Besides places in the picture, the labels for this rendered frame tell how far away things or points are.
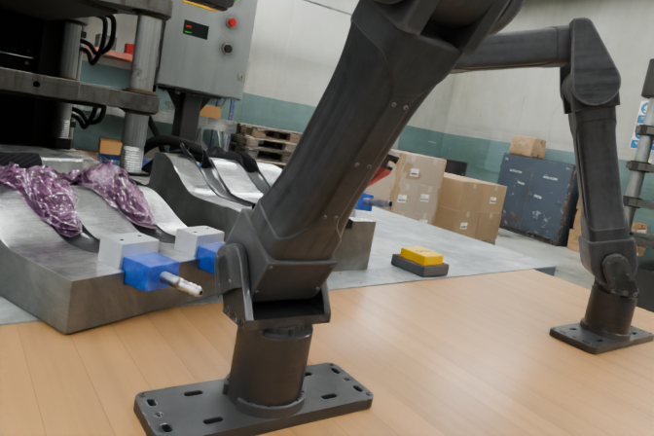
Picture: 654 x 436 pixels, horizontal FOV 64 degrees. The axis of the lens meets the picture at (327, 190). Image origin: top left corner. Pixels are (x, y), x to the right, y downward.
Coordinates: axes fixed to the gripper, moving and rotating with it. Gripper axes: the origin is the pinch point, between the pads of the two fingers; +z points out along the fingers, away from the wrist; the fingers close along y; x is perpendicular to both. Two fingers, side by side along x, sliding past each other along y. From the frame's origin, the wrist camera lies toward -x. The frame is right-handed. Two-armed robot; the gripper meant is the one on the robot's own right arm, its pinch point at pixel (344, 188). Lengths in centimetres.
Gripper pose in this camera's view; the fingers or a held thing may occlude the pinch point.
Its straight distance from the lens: 89.6
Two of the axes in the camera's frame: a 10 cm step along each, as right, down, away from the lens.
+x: 5.1, 5.3, -6.7
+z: -4.7, 8.3, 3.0
